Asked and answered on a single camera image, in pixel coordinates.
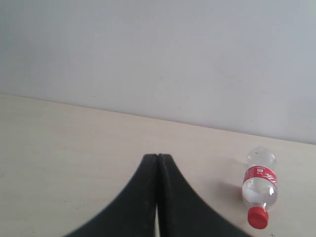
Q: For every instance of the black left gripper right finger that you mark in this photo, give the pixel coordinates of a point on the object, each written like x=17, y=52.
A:
x=182, y=212

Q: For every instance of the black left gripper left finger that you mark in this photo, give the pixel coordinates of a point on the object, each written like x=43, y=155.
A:
x=132, y=213

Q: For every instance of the clear red-label cola bottle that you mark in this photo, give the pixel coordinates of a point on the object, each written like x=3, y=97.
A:
x=260, y=187

